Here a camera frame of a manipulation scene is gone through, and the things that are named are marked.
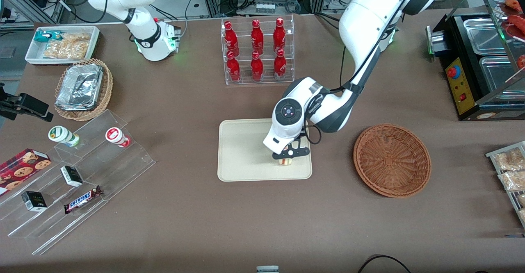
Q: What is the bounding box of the silver foil tray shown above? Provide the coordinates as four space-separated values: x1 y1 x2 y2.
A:
55 63 104 111

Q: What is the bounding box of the clear bag of crackers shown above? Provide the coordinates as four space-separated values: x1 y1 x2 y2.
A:
59 33 91 46
43 41 89 59

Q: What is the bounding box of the grey snack rack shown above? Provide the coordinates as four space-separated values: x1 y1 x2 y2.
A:
486 141 525 228

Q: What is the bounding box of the beige rectangular tray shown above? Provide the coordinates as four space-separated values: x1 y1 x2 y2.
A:
217 118 313 182

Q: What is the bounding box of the steel warmer pan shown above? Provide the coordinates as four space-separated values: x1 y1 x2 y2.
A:
463 18 510 56
479 56 525 94

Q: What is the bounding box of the Snickers chocolate bar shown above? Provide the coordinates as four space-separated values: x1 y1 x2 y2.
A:
64 185 103 214

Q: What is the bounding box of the round brown wicker basket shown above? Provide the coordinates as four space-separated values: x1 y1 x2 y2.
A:
353 124 432 198

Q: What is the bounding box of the oval tan wicker basket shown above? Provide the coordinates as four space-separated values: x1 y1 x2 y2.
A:
54 58 114 121

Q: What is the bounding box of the green lid yogurt cup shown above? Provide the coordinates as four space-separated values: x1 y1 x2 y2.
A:
48 126 80 147

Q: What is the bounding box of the white plastic bin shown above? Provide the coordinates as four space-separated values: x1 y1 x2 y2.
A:
25 26 100 66

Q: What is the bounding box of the black cable loop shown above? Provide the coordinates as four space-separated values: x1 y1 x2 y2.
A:
357 255 412 273

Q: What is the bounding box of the clear acrylic stepped stand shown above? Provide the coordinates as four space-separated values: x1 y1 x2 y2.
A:
0 109 156 256

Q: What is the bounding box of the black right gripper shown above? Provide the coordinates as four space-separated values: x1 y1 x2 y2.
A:
0 84 54 123

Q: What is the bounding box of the black food warmer cabinet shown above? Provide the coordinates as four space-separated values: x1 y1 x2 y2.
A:
426 0 525 122

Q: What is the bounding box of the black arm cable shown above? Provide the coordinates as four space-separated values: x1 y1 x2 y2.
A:
301 0 428 145

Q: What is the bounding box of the teal snack packet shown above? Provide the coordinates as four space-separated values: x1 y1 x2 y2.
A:
34 30 64 43

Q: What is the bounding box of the red lid yogurt cup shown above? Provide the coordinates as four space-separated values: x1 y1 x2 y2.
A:
105 127 131 148

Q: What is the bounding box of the clear acrylic bottle rack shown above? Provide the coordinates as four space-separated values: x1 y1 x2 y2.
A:
221 15 295 86

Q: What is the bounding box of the small black box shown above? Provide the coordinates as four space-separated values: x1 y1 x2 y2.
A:
60 166 83 187
21 191 48 212

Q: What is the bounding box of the red cookie box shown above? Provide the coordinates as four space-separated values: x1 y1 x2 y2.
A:
0 148 52 196

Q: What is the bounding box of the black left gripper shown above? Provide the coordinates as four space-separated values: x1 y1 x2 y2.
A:
272 134 311 160

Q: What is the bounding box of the red cola bottle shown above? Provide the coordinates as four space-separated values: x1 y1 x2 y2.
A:
224 21 240 56
273 18 286 53
226 52 241 82
274 49 288 80
251 19 264 55
250 52 264 81

